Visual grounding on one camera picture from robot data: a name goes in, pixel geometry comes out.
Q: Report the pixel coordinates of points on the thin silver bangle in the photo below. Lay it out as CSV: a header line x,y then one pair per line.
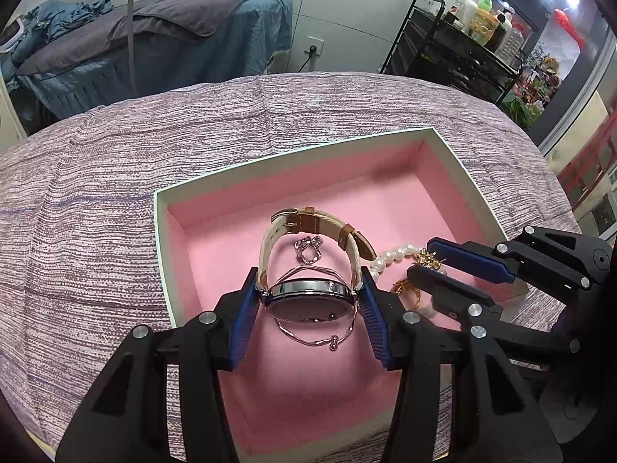
x,y
301,340

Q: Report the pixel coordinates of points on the dark grey towel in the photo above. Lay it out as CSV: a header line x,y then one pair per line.
x,y
202,5

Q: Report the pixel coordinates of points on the massage bed with blue cover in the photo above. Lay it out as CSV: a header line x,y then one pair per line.
x,y
231,43

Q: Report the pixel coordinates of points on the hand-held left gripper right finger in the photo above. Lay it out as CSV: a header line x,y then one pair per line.
x,y
373,313

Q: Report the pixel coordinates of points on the white arc floor lamp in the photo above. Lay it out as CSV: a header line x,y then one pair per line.
x,y
132,48

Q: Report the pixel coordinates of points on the black trolley cart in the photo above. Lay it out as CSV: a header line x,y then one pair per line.
x,y
434,53

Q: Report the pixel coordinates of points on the blue crumpled duvet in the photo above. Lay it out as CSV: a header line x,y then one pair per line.
x,y
58,19

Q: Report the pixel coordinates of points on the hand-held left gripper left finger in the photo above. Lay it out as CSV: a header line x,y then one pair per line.
x,y
243,308

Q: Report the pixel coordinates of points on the grey box with pink lining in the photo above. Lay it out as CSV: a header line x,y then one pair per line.
x,y
337,188

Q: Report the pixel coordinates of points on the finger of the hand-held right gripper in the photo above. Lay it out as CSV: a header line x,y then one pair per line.
x,y
472,260
448,294

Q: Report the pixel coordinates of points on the red hanging decoration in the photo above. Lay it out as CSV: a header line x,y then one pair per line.
x,y
571,26

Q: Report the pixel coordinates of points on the white wall socket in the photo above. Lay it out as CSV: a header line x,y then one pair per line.
x,y
315,46

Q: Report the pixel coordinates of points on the green potted plant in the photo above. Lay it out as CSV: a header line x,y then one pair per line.
x,y
518,108

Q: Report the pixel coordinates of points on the purple striped blanket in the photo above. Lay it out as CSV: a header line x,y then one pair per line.
x,y
144,144

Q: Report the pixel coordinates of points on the group of cosmetic bottles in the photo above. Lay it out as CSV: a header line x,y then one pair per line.
x,y
482,24

